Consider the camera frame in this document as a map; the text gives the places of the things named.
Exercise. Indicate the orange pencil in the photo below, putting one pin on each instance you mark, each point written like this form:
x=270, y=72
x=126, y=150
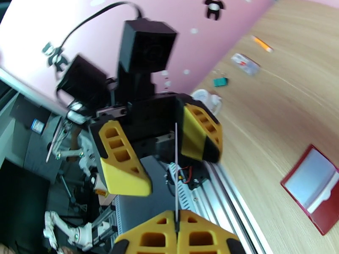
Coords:
x=262, y=44

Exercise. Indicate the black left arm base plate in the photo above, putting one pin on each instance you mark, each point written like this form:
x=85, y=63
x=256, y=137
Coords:
x=197, y=179

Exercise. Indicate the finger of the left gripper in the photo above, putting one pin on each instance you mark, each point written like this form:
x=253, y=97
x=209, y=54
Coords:
x=124, y=176
x=196, y=134

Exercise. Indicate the white alarm clock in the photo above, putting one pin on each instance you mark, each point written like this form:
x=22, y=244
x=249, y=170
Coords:
x=206, y=98

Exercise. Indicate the aluminium mounting rail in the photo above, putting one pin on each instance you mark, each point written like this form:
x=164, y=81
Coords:
x=225, y=187

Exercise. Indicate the black credit card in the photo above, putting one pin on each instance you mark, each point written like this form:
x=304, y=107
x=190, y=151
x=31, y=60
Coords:
x=176, y=181

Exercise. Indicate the white background machine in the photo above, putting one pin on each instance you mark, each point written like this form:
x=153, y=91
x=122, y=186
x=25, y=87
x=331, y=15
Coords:
x=82, y=232

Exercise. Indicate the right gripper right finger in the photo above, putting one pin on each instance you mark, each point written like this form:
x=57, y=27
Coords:
x=206, y=240

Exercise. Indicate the red leather card holder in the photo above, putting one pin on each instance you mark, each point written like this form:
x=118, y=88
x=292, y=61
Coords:
x=323, y=221

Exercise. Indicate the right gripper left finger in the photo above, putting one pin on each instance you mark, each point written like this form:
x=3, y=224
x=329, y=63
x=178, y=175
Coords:
x=148, y=240

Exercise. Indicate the green binder clip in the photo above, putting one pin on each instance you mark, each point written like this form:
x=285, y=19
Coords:
x=220, y=82

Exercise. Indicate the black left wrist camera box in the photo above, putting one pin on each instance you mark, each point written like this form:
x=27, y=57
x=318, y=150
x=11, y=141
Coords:
x=148, y=47

